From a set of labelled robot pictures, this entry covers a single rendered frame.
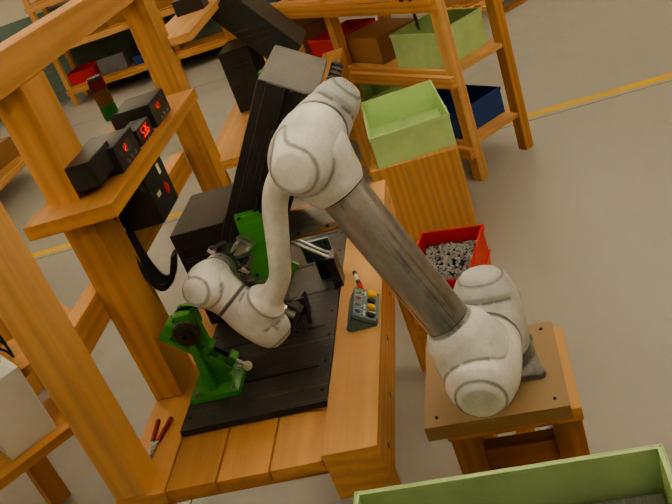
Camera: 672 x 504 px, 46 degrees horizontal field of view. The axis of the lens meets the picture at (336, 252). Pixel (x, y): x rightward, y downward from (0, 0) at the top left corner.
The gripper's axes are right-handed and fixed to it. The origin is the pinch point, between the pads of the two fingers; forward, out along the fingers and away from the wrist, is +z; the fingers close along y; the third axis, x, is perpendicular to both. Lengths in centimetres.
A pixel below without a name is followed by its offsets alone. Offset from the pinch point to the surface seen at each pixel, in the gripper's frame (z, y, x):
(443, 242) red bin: 39, -54, -22
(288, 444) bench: -42, -38, 24
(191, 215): 21.0, 21.2, 6.4
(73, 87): 831, 402, 229
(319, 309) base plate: 12.1, -28.8, 9.5
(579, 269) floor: 159, -130, -15
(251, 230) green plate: 4.3, 0.2, -4.9
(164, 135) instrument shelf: 9.2, 36.5, -15.8
